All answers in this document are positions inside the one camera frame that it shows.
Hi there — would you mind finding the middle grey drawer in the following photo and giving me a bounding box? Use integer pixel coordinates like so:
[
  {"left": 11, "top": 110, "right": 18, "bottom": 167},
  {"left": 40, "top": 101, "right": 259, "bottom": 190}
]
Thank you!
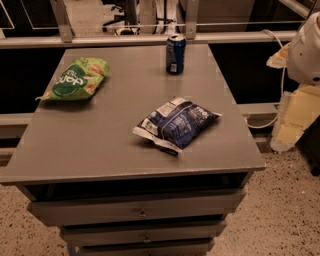
[{"left": 61, "top": 218, "right": 226, "bottom": 246}]

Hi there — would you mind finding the grey drawer cabinet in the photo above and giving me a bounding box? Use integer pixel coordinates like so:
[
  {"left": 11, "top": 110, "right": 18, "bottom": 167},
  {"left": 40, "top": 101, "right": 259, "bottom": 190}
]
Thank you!
[{"left": 0, "top": 43, "right": 267, "bottom": 256}]

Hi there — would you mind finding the grey drawer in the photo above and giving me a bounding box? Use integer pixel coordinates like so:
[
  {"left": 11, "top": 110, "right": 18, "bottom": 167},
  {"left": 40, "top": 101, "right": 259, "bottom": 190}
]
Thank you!
[
  {"left": 69, "top": 238, "right": 214, "bottom": 256},
  {"left": 28, "top": 189, "right": 245, "bottom": 226},
  {"left": 61, "top": 218, "right": 226, "bottom": 246}
]

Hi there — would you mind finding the green rice chip bag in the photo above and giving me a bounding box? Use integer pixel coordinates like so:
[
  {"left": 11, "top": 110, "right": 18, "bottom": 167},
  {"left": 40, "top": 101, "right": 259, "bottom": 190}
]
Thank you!
[{"left": 37, "top": 57, "right": 109, "bottom": 101}]

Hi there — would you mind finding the bottom grey drawer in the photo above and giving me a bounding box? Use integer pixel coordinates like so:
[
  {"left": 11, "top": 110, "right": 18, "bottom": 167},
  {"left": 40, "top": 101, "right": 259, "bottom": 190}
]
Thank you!
[{"left": 69, "top": 238, "right": 214, "bottom": 256}]

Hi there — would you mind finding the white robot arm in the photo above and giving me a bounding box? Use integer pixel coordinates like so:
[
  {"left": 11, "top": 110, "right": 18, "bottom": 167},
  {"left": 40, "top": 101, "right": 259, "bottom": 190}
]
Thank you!
[{"left": 266, "top": 12, "right": 320, "bottom": 152}]

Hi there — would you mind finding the top grey drawer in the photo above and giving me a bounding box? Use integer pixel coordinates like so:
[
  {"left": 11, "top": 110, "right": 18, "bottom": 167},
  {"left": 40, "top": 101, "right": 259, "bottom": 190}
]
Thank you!
[{"left": 28, "top": 189, "right": 245, "bottom": 226}]

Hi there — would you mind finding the blue pepsi can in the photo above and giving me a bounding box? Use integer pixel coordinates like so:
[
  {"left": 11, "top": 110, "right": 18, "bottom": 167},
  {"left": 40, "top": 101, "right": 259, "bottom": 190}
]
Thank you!
[{"left": 166, "top": 33, "right": 186, "bottom": 74}]

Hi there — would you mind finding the blue chip bag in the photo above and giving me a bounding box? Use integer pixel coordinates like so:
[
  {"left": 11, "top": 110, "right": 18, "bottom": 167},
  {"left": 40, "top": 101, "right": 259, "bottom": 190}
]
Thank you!
[{"left": 133, "top": 97, "right": 221, "bottom": 155}]

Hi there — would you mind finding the grey metal railing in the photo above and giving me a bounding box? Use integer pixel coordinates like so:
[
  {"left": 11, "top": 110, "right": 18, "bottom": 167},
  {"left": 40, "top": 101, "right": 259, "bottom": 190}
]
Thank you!
[{"left": 1, "top": 0, "right": 319, "bottom": 49}]

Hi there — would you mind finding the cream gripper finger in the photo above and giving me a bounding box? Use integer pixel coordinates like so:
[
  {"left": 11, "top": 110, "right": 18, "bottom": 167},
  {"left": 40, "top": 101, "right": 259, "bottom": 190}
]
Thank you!
[
  {"left": 270, "top": 84, "right": 320, "bottom": 152},
  {"left": 266, "top": 44, "right": 290, "bottom": 69}
]

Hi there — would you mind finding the black office chair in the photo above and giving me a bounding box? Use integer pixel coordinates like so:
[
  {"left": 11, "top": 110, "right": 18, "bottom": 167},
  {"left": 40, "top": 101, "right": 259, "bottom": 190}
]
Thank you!
[{"left": 101, "top": 0, "right": 139, "bottom": 35}]

